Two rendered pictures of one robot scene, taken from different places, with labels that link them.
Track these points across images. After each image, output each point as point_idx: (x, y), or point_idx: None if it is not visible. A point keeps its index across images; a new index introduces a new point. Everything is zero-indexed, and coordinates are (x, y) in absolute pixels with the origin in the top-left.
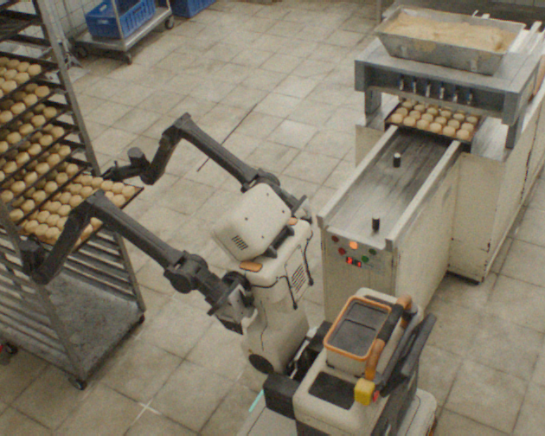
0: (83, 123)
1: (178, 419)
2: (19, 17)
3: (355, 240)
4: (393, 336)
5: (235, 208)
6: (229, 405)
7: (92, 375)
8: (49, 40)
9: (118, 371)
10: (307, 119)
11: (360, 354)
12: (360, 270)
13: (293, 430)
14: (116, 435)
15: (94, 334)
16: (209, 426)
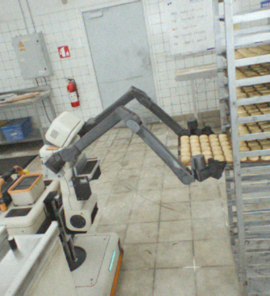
0: (230, 121)
1: (170, 269)
2: (254, 18)
3: (31, 234)
4: (12, 205)
5: (67, 114)
6: (146, 288)
7: None
8: (225, 40)
9: (231, 275)
10: None
11: (26, 178)
12: None
13: (86, 248)
14: (197, 250)
15: (253, 263)
16: (151, 273)
